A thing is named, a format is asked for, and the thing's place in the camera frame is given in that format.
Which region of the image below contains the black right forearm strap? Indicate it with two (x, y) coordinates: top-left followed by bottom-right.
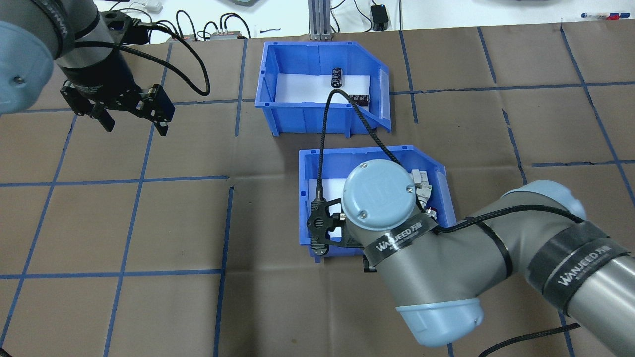
(526, 221), (635, 310)

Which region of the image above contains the blue bin with push buttons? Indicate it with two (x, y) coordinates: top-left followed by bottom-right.
(299, 145), (457, 262)

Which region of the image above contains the black wrist strap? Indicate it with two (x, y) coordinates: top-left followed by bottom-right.
(364, 218), (440, 272)

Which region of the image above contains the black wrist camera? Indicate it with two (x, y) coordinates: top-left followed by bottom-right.
(307, 196), (348, 258)
(102, 12), (149, 45)

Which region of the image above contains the aluminium profile post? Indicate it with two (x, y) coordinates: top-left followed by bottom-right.
(309, 0), (334, 41)

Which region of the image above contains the black power adapter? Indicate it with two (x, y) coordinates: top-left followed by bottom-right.
(371, 4), (391, 32)

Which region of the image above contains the black arm strap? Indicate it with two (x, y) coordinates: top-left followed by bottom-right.
(40, 0), (102, 55)

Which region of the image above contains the blue bin with batteries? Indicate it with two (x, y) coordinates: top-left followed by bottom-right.
(254, 41), (392, 137)

